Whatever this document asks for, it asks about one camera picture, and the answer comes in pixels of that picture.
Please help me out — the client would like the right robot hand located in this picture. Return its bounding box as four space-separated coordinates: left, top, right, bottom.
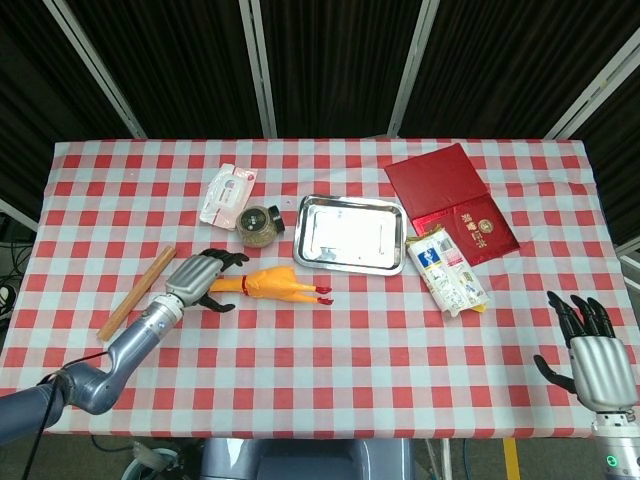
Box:
532 290 628 414

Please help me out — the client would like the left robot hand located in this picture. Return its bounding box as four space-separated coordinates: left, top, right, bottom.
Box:
164 248 250 314

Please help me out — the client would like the yellow rubber chicken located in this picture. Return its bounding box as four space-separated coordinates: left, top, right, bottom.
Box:
208 266 335 307

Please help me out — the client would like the metal tray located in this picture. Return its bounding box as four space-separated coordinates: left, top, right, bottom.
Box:
292 194 406 277

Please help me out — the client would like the wooden stick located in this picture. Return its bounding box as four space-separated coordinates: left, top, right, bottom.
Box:
96 245 178 343

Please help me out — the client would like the glass jar with black lid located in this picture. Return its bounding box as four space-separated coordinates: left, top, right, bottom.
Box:
235 204 285 248

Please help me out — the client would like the white wet wipes packet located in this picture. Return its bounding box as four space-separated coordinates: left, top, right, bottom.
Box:
199 163 258 231

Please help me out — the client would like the red white checkered tablecloth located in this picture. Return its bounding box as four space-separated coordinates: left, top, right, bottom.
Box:
0 138 640 441

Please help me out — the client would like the white snack packet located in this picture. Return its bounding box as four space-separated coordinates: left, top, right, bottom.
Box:
405 225 491 318

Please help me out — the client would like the pale plastic bucket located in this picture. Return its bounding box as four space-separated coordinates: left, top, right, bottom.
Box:
121 447 181 480

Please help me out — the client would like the grey robot torso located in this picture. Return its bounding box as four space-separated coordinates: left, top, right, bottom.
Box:
199 437 416 480

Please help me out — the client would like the red certificate booklet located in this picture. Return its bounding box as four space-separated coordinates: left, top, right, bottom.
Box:
383 142 521 267

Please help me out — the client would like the white metal partition post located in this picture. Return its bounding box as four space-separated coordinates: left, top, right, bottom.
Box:
387 0 441 137
0 197 40 232
614 237 640 271
42 0 147 140
238 0 279 139
544 42 640 140

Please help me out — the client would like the floor cable bundle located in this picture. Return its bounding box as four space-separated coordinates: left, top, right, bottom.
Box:
0 239 26 331

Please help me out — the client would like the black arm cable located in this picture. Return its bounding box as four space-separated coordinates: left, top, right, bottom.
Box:
22 349 111 480

